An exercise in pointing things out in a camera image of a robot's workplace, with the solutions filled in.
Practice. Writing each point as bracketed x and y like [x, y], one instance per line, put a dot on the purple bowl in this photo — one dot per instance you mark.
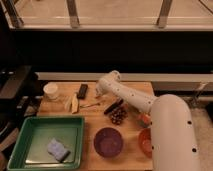
[108, 142]

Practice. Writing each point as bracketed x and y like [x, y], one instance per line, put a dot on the black rectangular block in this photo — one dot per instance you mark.
[82, 91]

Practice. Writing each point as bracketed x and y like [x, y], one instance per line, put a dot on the red bowl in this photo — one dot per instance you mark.
[144, 142]

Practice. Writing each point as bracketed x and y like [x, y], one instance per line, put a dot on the green plastic tray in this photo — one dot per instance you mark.
[30, 151]

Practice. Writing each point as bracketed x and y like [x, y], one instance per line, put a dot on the wooden board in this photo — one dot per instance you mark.
[131, 157]

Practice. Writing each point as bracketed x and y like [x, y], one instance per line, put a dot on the bunch of dark grapes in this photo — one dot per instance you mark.
[118, 115]

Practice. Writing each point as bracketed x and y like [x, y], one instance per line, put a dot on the red yellow apple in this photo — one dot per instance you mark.
[145, 120]

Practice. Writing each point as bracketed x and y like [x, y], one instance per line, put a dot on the blue sponge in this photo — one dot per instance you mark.
[57, 150]

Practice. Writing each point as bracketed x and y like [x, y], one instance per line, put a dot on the white cup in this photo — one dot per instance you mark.
[51, 91]

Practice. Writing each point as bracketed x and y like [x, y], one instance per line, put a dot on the yellow banana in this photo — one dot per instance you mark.
[72, 104]

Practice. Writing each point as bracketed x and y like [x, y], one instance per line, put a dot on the black handled brush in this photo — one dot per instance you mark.
[113, 106]

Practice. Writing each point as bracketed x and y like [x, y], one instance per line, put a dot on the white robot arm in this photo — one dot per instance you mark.
[172, 133]

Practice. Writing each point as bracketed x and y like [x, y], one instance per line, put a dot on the black chair at left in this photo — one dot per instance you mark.
[16, 89]

